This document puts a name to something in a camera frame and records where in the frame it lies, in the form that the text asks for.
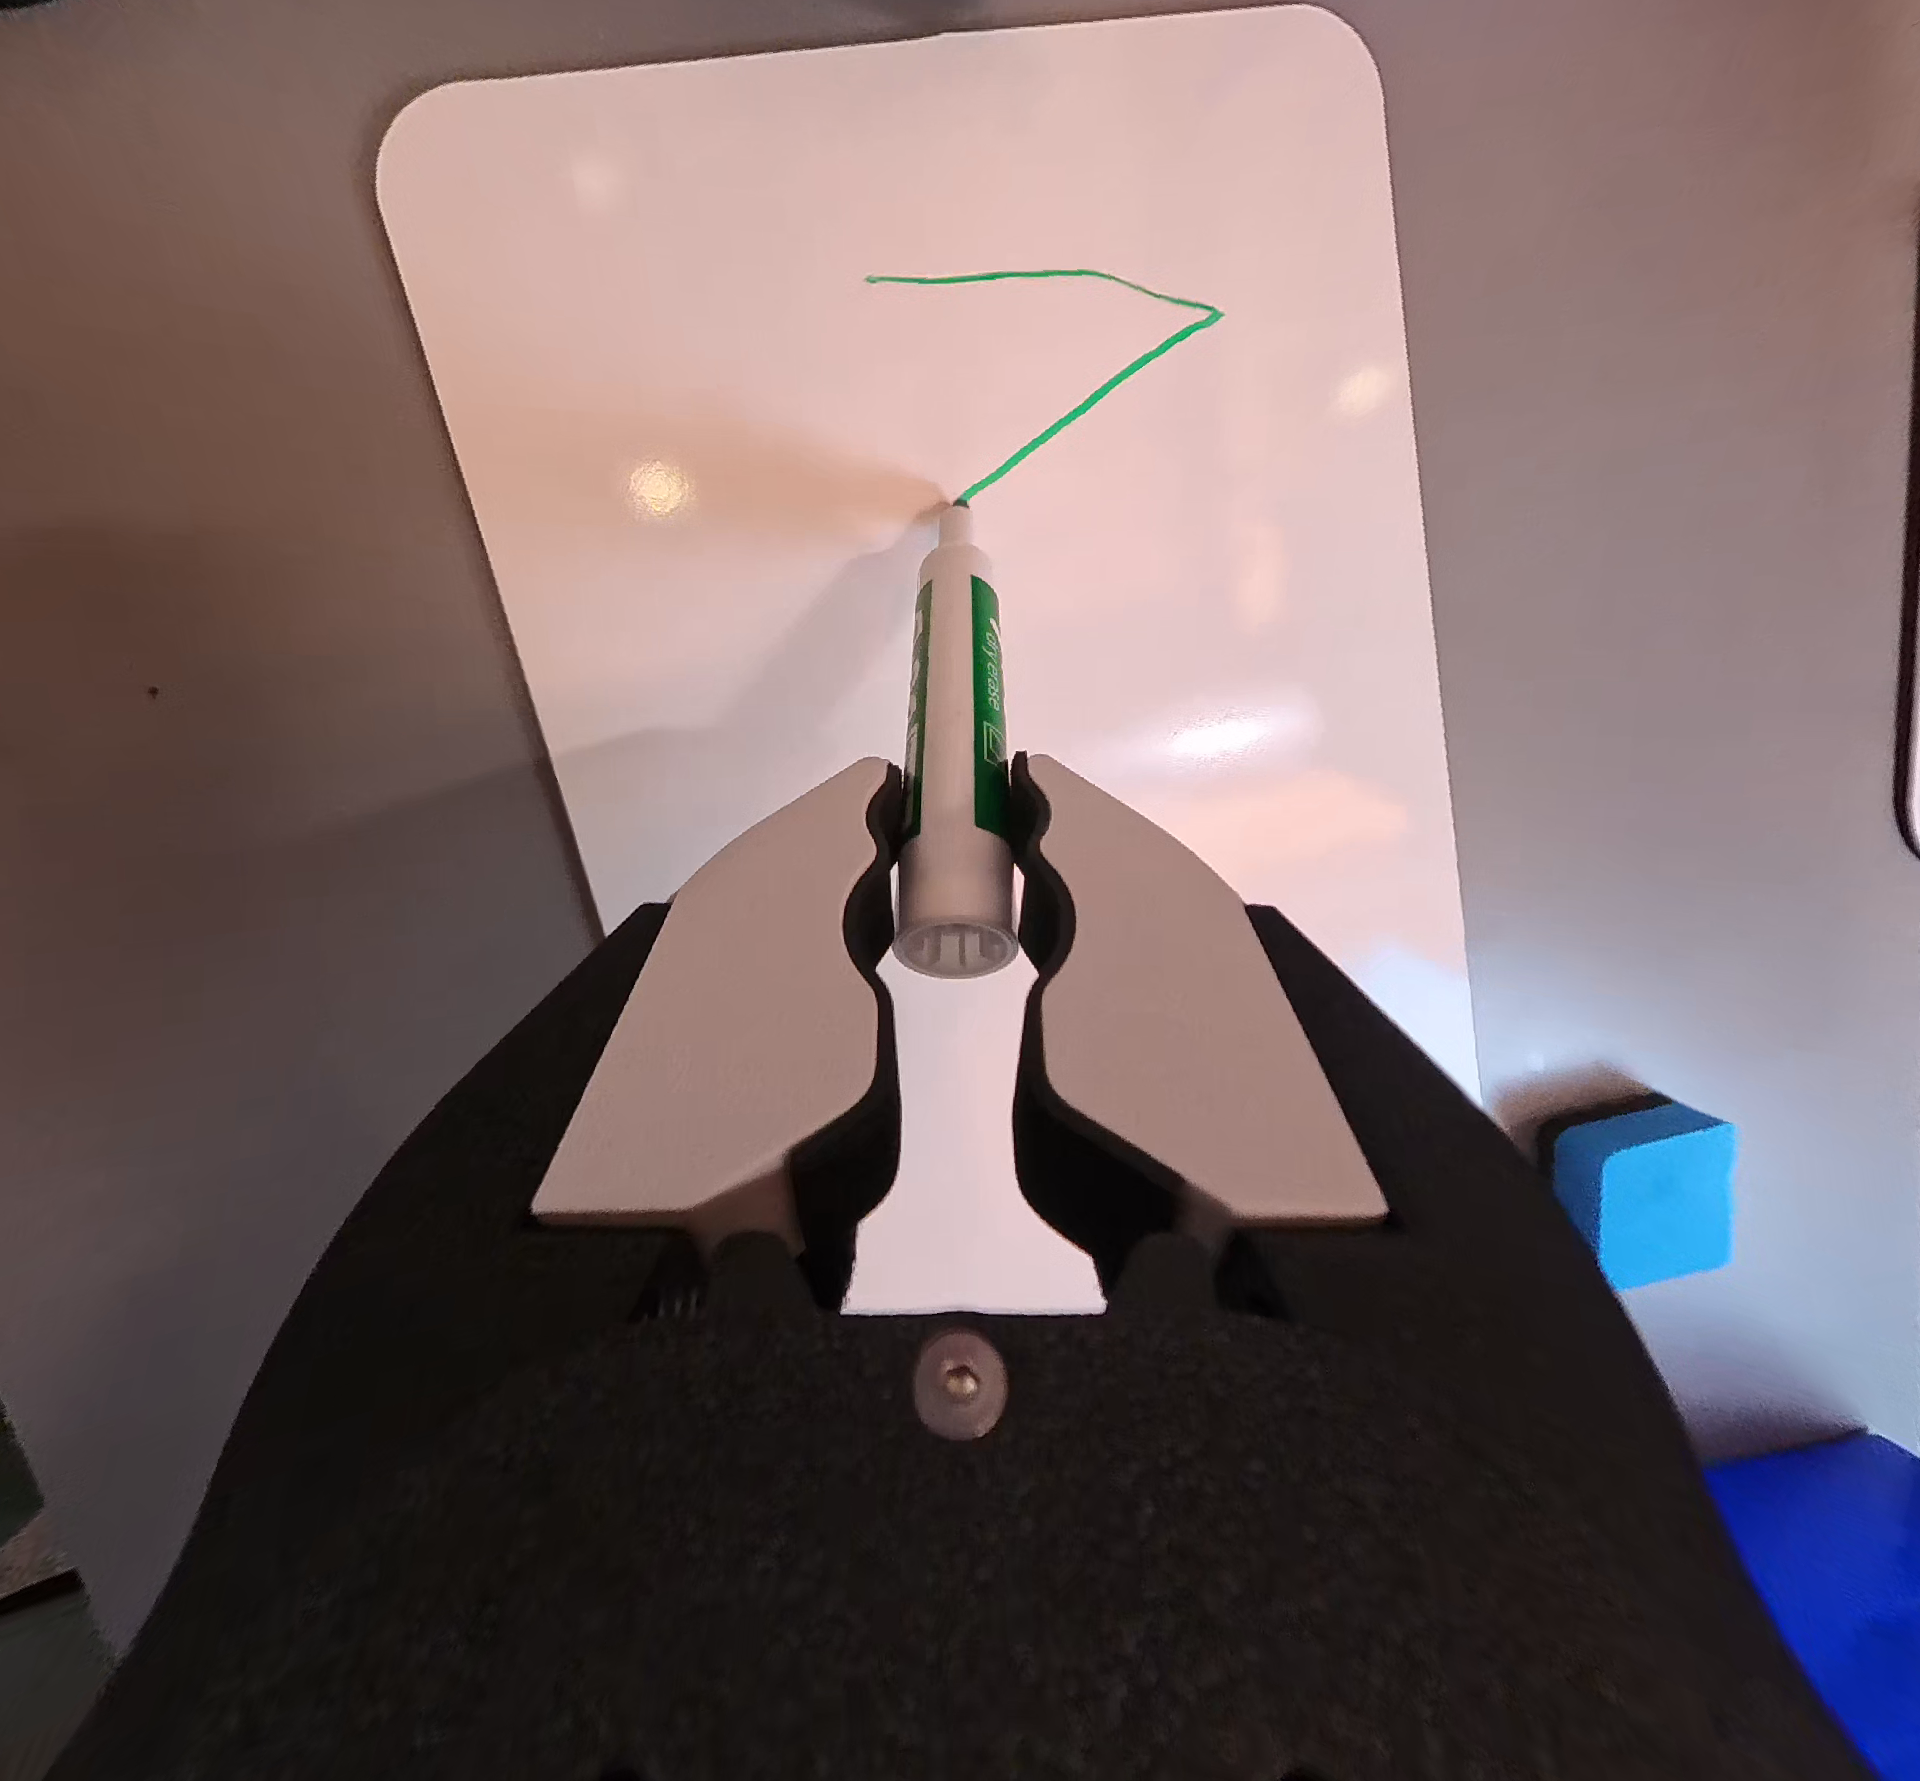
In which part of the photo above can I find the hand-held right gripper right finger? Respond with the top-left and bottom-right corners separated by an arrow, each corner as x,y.
1012,752 -> 1392,1294

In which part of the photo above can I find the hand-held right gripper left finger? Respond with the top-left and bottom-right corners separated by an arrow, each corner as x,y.
528,755 -> 905,1310

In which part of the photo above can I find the green whiteboard marker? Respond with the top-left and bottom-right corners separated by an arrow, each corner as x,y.
893,496 -> 1027,984

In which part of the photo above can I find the small white whiteboard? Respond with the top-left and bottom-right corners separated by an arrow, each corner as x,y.
375,1 -> 1485,1319

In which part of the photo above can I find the blue foam eraser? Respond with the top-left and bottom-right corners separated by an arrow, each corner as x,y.
1537,1092 -> 1737,1293

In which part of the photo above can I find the blue plastic bin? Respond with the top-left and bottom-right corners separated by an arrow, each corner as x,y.
1703,1427 -> 1920,1781

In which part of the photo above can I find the black desk mat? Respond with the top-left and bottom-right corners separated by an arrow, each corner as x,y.
1895,203 -> 1920,863

